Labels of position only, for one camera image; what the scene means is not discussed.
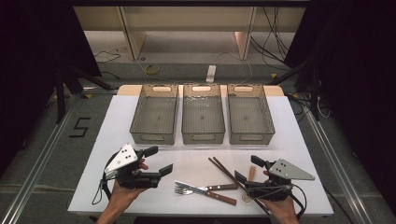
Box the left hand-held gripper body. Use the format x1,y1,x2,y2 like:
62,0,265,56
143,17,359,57
103,143,162,189

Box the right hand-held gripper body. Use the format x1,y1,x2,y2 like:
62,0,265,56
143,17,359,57
245,158,317,203

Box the wooden handled spoon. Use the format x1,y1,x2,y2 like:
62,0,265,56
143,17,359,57
241,164,258,204

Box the wooden handled fork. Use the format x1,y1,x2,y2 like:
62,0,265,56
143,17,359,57
174,183,240,197

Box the translucent grey plastic bin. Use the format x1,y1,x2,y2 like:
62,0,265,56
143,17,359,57
227,83,276,146
129,83,180,146
181,83,226,146

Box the person's left hand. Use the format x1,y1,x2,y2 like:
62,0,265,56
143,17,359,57
110,158,150,204

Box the person's right hand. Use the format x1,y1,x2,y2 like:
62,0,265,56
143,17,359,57
260,169,299,219

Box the yellow tape roll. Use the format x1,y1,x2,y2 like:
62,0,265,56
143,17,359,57
145,63,161,77

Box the black metal stand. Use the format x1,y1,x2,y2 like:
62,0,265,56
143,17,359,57
266,59,322,122
53,63,117,125

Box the white power strip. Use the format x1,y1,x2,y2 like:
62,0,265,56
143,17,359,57
205,64,218,84

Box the left hand-held gripper black cable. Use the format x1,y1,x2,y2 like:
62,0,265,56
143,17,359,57
91,151,119,206

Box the hand-held gripper black cable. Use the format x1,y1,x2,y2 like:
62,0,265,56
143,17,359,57
91,151,119,206
289,183,308,220

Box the right hand-held gripper black cable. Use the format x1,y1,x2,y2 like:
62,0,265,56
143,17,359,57
289,183,308,220

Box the aluminium floor rail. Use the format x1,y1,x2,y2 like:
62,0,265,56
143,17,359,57
0,98,79,224
303,108,376,224

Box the tangled floor cables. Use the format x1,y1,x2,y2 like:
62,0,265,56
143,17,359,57
287,92,332,123

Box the white power cable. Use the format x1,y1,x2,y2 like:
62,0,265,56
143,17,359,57
213,51,254,86

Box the thin black floor cable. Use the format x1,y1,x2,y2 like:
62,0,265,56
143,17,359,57
93,49,122,65

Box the bundle of black cables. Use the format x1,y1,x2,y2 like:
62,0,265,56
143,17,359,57
249,7,291,72

